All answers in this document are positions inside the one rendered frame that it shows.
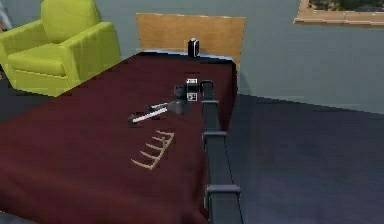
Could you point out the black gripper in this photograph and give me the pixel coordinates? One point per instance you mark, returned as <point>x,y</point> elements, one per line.
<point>180,96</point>

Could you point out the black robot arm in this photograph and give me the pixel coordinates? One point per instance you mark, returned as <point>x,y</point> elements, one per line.
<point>216,166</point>

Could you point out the tan five-tine pitchfork blade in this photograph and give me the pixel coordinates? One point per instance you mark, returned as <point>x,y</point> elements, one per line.
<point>156,151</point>

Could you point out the bed with dark red cover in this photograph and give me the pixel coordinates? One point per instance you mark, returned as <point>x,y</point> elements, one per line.
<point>100,140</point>

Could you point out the lime green armchair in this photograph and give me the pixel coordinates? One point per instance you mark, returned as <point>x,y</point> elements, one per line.
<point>56,50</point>

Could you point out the wood-framed wall picture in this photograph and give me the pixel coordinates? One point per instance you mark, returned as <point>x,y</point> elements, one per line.
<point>340,13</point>

